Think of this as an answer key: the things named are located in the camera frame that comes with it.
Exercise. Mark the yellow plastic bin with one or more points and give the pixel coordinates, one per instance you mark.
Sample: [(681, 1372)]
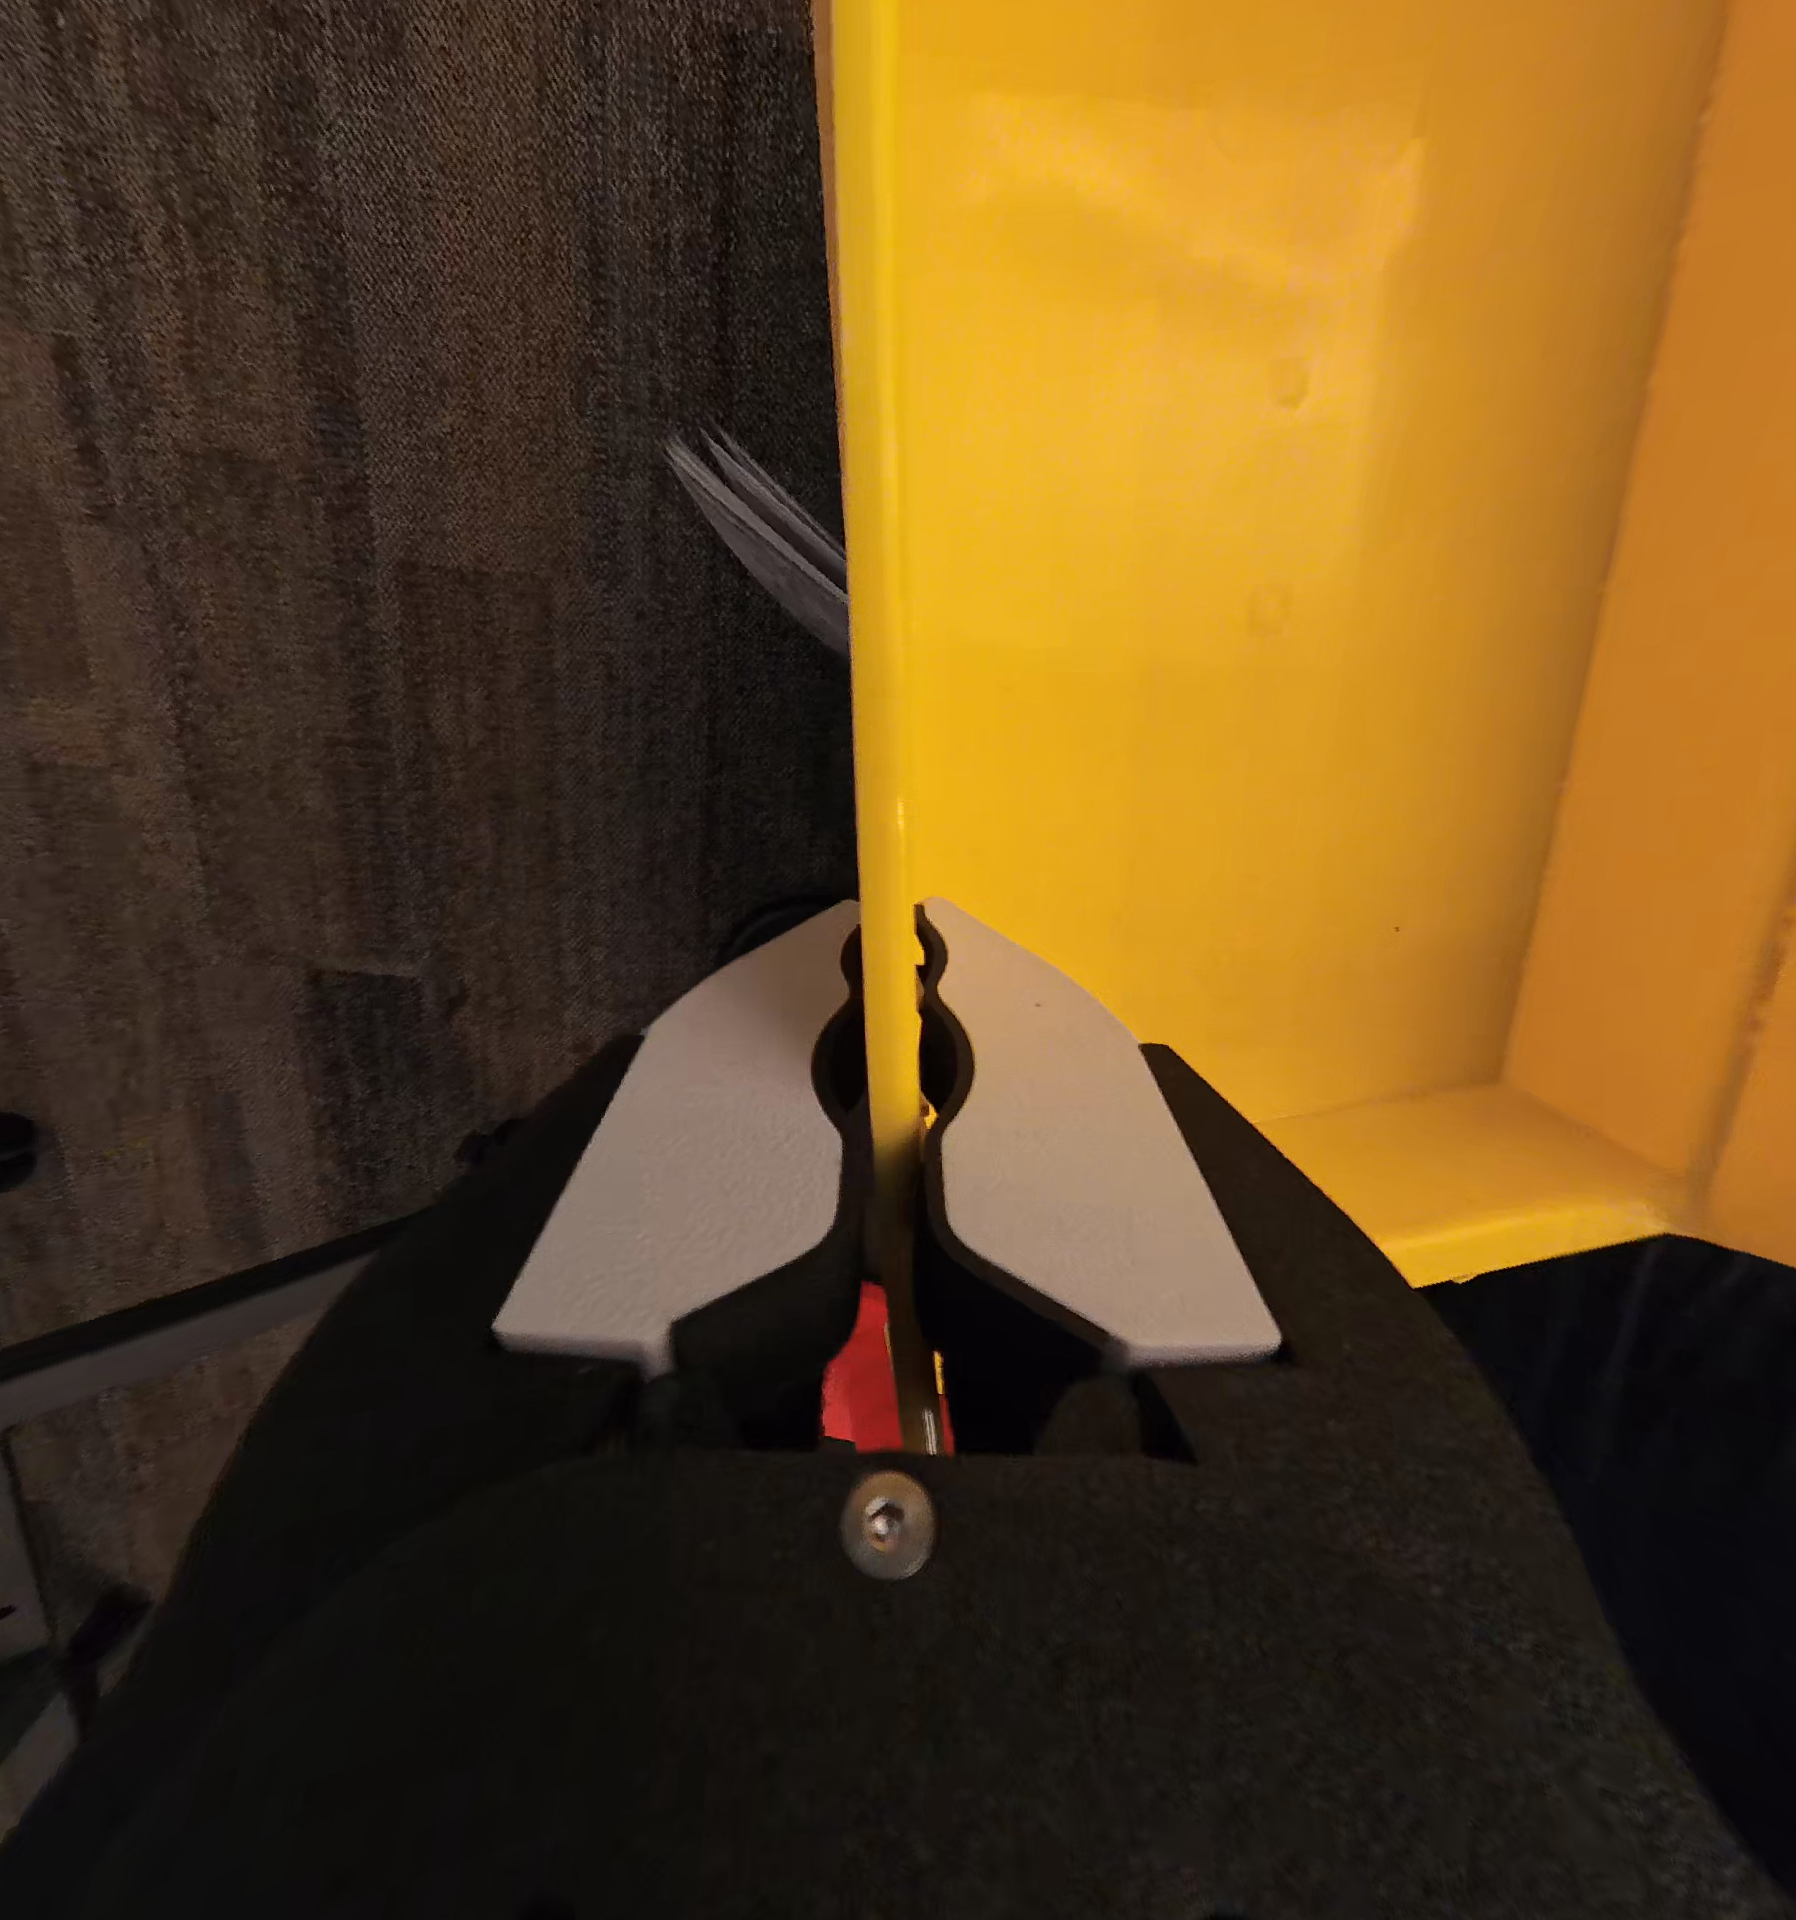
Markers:
[(1289, 601)]

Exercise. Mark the instruction sheet board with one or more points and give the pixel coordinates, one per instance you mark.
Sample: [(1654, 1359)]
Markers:
[(763, 526)]

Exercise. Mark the red plastic bin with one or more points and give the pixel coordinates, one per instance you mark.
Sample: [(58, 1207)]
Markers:
[(876, 1380)]

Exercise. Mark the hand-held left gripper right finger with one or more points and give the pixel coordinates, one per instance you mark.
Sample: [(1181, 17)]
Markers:
[(1102, 1201)]

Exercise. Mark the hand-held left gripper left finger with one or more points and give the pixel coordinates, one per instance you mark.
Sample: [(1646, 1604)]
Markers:
[(689, 1201)]

